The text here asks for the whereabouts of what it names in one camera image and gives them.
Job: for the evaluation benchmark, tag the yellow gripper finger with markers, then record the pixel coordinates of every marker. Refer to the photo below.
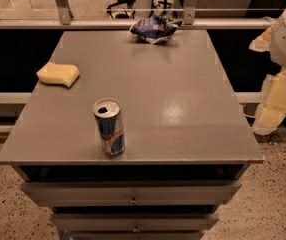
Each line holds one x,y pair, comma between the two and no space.
262,42
271,110

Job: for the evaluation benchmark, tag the blue chip bag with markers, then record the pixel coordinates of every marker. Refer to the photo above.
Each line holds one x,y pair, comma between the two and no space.
155,29

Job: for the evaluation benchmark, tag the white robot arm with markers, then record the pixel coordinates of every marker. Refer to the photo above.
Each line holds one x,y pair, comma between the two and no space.
278,42

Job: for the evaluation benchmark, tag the redbull can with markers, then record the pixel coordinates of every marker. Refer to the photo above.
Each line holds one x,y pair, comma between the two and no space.
108,116

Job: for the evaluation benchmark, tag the grey drawer cabinet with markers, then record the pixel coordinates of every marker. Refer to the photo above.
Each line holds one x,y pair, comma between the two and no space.
181,119

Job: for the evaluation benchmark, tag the black office chair base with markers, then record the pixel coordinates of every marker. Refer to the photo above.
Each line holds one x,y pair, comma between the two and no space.
121,4

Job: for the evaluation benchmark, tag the top cabinet drawer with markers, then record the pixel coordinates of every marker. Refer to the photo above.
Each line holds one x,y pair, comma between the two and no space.
73,194

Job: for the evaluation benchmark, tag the cabinet drawer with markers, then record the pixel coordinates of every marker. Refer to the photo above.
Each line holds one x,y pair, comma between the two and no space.
134,222
73,194

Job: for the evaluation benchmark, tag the metal window railing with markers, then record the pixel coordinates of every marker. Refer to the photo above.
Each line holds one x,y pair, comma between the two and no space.
102,14

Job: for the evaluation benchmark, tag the yellow sponge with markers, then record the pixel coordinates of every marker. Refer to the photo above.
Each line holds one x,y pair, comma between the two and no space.
60,74

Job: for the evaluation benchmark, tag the middle cabinet drawer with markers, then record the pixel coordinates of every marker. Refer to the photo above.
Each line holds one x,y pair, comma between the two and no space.
134,222

